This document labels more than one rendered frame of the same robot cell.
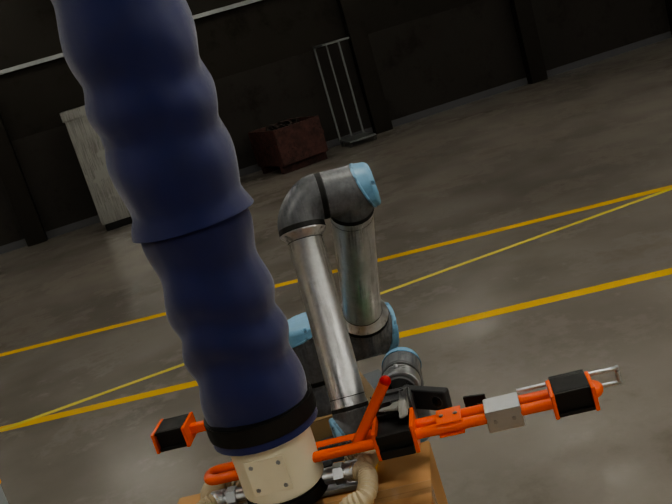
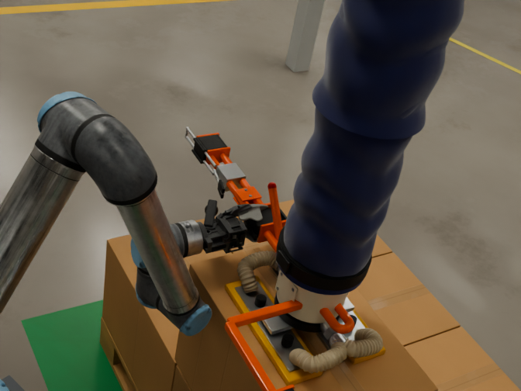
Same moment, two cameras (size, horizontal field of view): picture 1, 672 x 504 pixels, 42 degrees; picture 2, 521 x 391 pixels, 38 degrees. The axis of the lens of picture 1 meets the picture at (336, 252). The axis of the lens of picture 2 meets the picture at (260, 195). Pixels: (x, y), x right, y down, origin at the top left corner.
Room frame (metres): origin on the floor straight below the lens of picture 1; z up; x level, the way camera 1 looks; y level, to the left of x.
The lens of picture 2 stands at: (2.75, 1.10, 2.35)
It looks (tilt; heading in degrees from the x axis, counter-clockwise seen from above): 37 degrees down; 225
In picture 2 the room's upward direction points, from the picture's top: 12 degrees clockwise
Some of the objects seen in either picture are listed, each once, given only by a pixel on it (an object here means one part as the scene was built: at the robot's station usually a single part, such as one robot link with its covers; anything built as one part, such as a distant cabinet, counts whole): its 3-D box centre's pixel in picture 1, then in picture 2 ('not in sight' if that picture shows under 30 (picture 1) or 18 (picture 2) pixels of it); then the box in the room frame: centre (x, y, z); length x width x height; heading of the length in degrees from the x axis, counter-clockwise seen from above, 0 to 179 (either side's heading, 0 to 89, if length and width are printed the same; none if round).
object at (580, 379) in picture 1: (572, 395); (212, 148); (1.53, -0.36, 1.08); 0.08 x 0.07 x 0.05; 81
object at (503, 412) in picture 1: (503, 412); (230, 177); (1.56, -0.22, 1.08); 0.07 x 0.07 x 0.04; 81
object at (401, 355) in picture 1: (401, 372); (158, 246); (1.90, -0.07, 1.07); 0.12 x 0.09 x 0.10; 171
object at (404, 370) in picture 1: (400, 385); (190, 237); (1.81, -0.05, 1.08); 0.09 x 0.05 x 0.10; 81
